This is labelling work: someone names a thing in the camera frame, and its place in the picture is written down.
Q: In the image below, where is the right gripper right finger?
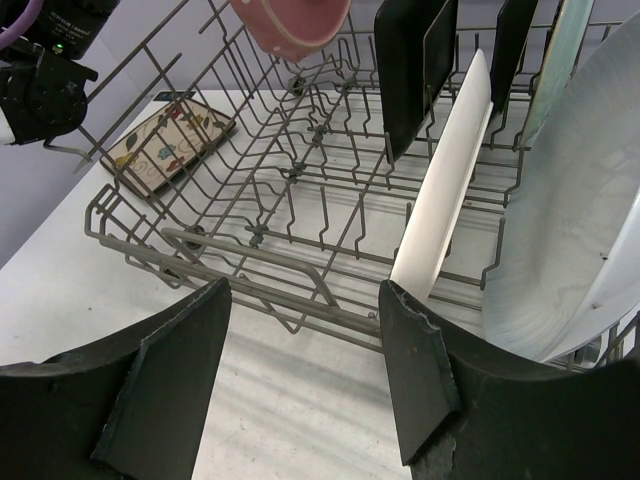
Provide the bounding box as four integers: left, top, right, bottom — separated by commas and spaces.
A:
378, 280, 639, 479

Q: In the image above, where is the pink dotted round plate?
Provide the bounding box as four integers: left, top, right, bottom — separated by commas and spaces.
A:
230, 0, 351, 63

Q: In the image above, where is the white oval plate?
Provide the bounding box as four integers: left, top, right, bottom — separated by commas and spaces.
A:
482, 16, 639, 362

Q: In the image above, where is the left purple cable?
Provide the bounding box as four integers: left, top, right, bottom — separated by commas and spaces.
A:
0, 0, 44, 49

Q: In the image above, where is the teal square plate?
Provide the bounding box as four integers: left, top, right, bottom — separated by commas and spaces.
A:
490, 0, 538, 117

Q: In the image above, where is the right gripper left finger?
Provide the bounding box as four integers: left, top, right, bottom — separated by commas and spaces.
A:
1, 279, 232, 479

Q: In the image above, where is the white rectangular plate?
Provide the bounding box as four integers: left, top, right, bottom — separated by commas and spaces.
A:
390, 49, 493, 302

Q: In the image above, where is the cream square flower plate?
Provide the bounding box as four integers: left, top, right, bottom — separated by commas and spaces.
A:
100, 99, 235, 198

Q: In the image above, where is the grey wire dish rack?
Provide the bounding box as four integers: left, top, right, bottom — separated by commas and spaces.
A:
42, 0, 640, 374

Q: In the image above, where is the green round flower plate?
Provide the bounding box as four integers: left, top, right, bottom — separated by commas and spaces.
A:
520, 0, 594, 145

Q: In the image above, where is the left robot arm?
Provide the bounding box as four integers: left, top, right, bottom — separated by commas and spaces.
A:
1, 0, 120, 145

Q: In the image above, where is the black floral square plate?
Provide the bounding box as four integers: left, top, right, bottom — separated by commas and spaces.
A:
374, 0, 459, 162

